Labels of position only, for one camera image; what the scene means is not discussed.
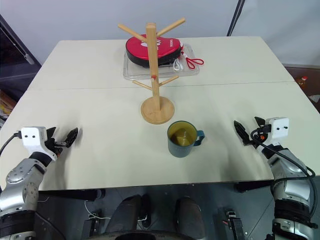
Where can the dark rounded shape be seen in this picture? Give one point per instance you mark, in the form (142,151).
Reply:
(188,215)
(126,215)

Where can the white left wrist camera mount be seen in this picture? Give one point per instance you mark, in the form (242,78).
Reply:
(33,138)

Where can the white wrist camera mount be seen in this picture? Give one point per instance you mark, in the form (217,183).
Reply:
(278,129)
(33,138)

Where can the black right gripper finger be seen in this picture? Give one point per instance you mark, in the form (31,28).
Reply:
(241,132)
(259,121)

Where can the black motor block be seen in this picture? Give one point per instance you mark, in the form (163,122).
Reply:
(93,223)
(233,222)

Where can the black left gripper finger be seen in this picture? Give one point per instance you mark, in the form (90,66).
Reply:
(71,136)
(51,131)

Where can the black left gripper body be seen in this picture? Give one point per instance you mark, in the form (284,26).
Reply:
(54,146)

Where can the clear plastic tray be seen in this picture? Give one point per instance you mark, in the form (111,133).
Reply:
(160,68)

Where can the teal mug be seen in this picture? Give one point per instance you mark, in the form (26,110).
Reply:
(181,141)

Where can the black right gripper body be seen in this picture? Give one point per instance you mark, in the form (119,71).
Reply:
(261,135)

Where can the red and black paddle case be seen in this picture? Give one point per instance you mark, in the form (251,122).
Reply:
(140,51)

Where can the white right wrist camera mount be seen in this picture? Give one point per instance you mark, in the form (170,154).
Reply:
(278,129)

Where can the wooden mug tree stand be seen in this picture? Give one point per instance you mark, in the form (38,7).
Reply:
(155,97)

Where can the black stand pole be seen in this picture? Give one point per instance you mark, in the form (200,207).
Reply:
(235,17)

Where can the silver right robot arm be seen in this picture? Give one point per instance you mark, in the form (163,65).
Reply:
(291,182)

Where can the colourful printed boxes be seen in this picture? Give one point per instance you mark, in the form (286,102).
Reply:
(6,102)

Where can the black table frame bar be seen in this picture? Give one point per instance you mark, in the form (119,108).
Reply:
(70,195)
(252,186)

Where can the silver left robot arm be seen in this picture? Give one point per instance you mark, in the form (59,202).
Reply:
(23,180)

